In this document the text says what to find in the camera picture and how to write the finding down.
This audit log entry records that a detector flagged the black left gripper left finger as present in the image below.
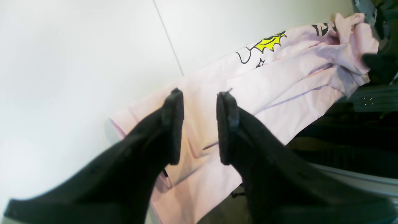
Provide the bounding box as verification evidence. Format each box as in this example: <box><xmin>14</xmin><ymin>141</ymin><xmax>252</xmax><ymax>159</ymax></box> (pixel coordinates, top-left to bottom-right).
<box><xmin>4</xmin><ymin>88</ymin><xmax>184</xmax><ymax>224</ymax></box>

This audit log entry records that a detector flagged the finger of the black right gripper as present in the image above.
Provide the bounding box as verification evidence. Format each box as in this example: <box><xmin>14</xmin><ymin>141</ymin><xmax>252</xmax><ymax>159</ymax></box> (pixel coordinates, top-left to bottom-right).
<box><xmin>362</xmin><ymin>54</ymin><xmax>398</xmax><ymax>85</ymax></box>

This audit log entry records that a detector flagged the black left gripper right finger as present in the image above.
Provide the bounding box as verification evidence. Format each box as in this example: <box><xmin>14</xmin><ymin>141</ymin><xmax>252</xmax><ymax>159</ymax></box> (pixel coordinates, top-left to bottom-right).
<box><xmin>216</xmin><ymin>92</ymin><xmax>397</xmax><ymax>224</ymax></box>

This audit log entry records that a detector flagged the pink T-shirt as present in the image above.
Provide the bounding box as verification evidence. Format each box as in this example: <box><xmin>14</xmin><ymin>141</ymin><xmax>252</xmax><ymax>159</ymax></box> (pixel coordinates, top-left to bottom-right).
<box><xmin>111</xmin><ymin>14</ymin><xmax>379</xmax><ymax>224</ymax></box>

